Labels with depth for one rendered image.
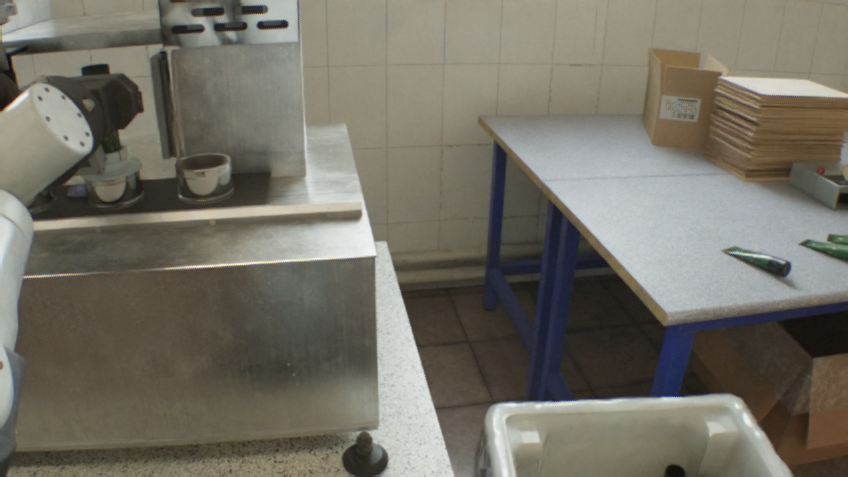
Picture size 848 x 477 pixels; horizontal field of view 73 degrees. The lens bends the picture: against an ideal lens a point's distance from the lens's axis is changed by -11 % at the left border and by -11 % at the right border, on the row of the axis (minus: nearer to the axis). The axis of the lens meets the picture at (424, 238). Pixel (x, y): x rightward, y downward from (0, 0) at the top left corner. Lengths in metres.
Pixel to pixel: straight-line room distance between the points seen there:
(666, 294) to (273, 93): 0.76
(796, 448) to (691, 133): 0.99
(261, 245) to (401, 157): 1.71
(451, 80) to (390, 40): 0.26
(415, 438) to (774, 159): 1.38
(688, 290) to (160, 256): 0.90
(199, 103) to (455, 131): 1.64
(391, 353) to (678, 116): 1.36
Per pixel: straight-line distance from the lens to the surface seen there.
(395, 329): 1.00
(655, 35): 2.57
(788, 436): 1.98
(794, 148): 1.96
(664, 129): 2.06
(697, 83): 2.03
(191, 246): 0.68
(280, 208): 0.71
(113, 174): 0.76
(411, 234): 2.47
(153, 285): 0.66
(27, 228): 0.46
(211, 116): 0.81
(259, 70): 0.79
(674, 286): 1.22
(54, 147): 0.49
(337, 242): 0.66
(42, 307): 0.71
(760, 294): 1.26
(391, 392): 0.88
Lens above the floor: 1.31
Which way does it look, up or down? 26 degrees down
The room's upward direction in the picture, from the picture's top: 1 degrees clockwise
